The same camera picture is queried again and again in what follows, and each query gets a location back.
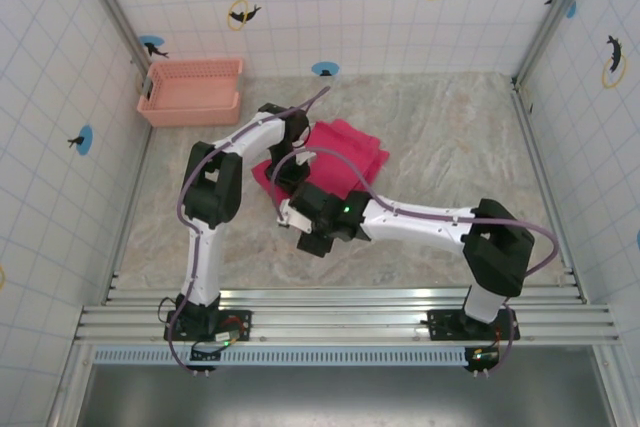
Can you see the blue circle diver sticker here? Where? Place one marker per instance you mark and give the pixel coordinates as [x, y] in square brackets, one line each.
[84, 139]

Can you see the red long pants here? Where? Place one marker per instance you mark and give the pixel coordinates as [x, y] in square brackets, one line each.
[345, 147]

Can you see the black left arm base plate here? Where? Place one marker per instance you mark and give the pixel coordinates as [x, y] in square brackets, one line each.
[240, 322]

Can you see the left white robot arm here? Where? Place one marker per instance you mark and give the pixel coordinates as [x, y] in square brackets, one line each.
[200, 257]

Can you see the small circuit board green light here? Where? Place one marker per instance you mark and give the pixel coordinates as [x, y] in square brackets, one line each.
[482, 356]

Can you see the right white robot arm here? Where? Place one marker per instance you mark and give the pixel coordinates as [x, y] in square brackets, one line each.
[415, 222]

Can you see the aluminium rail frame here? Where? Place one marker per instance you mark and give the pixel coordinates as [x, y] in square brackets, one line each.
[325, 312]

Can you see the pink plastic basket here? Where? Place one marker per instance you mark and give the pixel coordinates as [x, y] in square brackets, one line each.
[190, 92]

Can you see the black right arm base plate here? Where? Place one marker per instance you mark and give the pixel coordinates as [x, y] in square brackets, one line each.
[442, 322]

